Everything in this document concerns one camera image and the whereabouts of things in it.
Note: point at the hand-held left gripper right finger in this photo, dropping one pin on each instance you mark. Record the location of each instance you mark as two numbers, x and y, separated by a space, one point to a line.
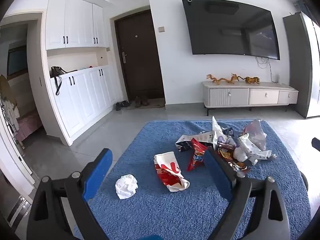
216 175

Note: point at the white upper wall cabinet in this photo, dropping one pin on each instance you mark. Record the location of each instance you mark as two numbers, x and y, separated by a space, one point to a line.
72 20

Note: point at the tall grey cabinet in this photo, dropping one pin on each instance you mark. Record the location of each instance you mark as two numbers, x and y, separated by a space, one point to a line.
297 67

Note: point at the beige wall switch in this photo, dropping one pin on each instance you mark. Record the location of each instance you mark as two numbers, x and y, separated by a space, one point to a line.
161 29

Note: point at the golden tiger figurine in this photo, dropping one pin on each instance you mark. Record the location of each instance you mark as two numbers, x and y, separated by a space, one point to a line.
252 80

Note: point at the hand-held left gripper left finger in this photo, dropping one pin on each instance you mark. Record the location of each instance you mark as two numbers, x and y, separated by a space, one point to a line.
97 175

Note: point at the dark bedroom window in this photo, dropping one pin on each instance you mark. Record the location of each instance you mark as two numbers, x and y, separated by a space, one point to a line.
17 61

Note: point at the pair of brown shoes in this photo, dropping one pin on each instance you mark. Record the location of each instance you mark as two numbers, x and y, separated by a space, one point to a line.
142 101

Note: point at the dark brown entrance door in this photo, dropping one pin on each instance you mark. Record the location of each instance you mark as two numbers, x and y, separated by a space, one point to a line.
140 55

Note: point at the crumpled white paper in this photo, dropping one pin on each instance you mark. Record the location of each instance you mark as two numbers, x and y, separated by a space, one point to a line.
126 187

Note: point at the golden dragon figurine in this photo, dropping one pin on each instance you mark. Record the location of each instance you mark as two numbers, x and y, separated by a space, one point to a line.
217 80
235 78

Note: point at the purple wrapper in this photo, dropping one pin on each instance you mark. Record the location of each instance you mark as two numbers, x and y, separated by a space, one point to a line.
229 140

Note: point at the pink bed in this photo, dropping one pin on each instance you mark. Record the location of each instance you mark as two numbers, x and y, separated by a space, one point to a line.
30 127

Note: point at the pair of black shoes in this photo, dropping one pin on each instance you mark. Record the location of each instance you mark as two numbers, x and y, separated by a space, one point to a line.
122 105

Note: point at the black wall television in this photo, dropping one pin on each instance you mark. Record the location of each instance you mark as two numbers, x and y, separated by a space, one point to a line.
230 27

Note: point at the dark shiny snack packet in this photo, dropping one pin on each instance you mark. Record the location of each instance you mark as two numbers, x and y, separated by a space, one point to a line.
232 160

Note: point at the white lower cabinet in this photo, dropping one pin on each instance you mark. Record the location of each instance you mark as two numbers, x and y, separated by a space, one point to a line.
82 100

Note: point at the white television stand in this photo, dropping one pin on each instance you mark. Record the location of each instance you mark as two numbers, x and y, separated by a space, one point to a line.
240 96

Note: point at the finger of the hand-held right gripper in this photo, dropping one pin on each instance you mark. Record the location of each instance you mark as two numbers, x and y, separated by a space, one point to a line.
316 144

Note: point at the hanging clothes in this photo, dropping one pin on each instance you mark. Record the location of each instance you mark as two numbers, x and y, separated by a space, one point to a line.
8 105

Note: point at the red snack packet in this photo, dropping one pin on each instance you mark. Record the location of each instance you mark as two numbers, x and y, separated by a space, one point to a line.
196 155

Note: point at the blue fluffy table mat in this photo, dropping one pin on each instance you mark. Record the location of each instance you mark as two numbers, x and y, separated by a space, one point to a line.
155 212

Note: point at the white carton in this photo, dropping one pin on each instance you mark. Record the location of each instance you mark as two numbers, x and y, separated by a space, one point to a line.
200 138

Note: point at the white wrapper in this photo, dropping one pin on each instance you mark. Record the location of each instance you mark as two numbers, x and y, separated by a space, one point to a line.
252 152

